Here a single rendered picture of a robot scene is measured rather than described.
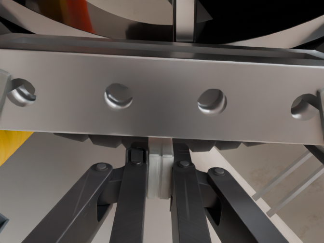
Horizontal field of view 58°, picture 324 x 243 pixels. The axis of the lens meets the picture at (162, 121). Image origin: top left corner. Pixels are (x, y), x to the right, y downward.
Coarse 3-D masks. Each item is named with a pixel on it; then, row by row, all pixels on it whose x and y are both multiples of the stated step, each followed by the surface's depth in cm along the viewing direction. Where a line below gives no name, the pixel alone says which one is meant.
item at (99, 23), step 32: (0, 0) 20; (32, 0) 23; (64, 0) 31; (192, 0) 22; (256, 0) 41; (288, 0) 30; (320, 0) 24; (32, 32) 21; (64, 32) 21; (96, 32) 22; (128, 32) 26; (160, 32) 31; (192, 32) 23; (224, 32) 27; (256, 32) 23; (288, 32) 21; (320, 32) 21
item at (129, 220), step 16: (128, 160) 16; (144, 160) 16; (128, 176) 15; (144, 176) 15; (128, 192) 13; (144, 192) 14; (128, 208) 12; (144, 208) 12; (128, 224) 12; (112, 240) 11; (128, 240) 11
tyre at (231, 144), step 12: (300, 48) 22; (312, 48) 21; (96, 144) 25; (108, 144) 24; (120, 144) 25; (192, 144) 24; (204, 144) 24; (216, 144) 24; (228, 144) 24; (252, 144) 24
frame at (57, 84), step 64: (0, 64) 13; (64, 64) 13; (128, 64) 13; (192, 64) 13; (256, 64) 13; (320, 64) 14; (0, 128) 14; (64, 128) 14; (128, 128) 14; (192, 128) 14; (256, 128) 14; (320, 128) 14
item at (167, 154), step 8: (168, 144) 18; (168, 152) 17; (168, 160) 16; (160, 168) 17; (168, 168) 17; (160, 176) 17; (168, 176) 17; (160, 184) 17; (168, 184) 17; (160, 192) 17; (168, 192) 17
